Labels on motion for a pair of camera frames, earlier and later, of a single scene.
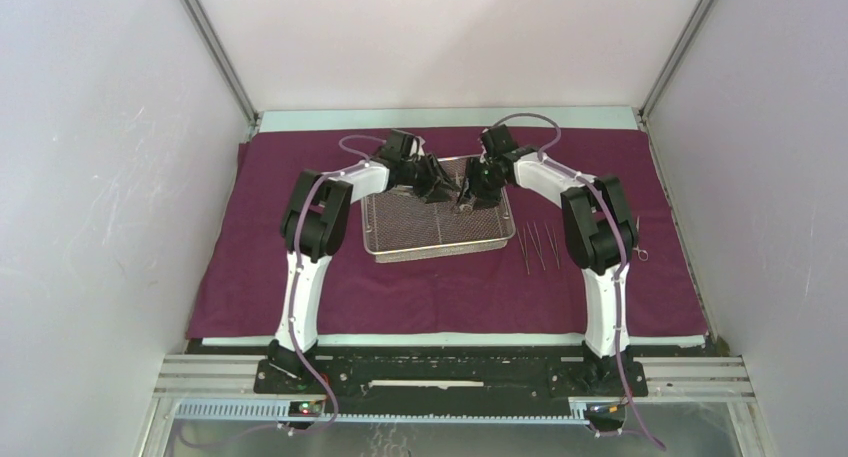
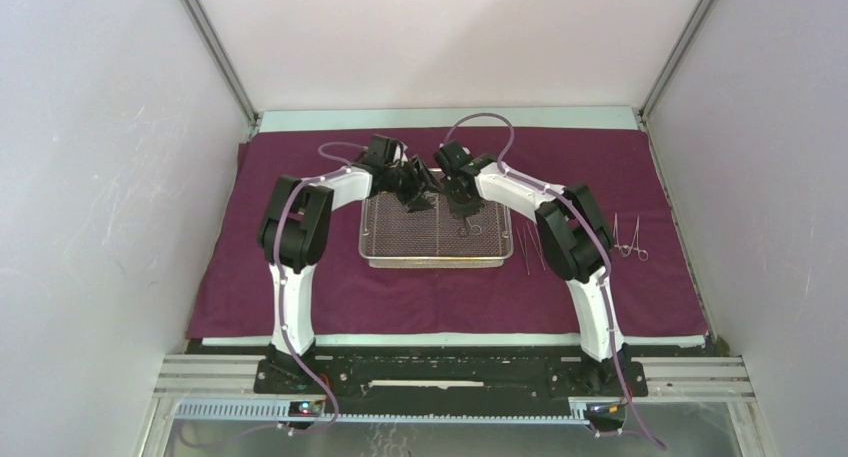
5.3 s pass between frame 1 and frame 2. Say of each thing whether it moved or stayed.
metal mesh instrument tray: stayed
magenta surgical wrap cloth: stayed
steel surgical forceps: stayed
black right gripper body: moved
